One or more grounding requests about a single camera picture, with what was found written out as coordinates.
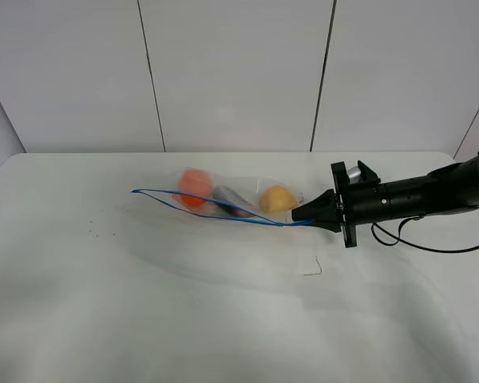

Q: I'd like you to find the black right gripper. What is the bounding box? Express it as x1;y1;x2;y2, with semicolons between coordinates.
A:
291;162;390;248

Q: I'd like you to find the clear zip bag blue zipper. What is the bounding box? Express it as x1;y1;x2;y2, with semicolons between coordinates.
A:
129;167;319;276

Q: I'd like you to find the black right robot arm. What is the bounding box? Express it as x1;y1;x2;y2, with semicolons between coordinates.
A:
291;151;479;248

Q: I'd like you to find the yellow pear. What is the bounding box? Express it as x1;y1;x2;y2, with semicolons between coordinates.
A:
259;185;299;213

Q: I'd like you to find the orange fruit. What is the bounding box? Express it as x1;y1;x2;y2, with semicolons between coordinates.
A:
178;168;214;207

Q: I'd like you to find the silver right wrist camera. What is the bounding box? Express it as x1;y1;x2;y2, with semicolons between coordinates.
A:
346;160;381;184

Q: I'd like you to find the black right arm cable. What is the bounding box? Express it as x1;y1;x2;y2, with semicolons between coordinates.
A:
370;137;479;254

